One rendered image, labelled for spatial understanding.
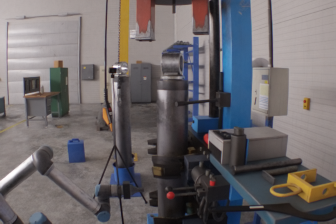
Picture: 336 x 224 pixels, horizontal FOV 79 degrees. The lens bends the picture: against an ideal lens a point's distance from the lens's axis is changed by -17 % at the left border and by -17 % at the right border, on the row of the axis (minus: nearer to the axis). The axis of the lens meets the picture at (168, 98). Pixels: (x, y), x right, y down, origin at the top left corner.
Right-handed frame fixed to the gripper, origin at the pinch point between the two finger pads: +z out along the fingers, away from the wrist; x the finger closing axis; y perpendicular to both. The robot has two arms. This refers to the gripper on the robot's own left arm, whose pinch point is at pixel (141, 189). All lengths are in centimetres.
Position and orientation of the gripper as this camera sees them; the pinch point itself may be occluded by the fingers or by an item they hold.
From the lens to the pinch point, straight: 182.6
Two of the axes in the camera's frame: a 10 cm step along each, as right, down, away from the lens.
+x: 0.0, 9.9, 1.1
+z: 9.9, -0.2, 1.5
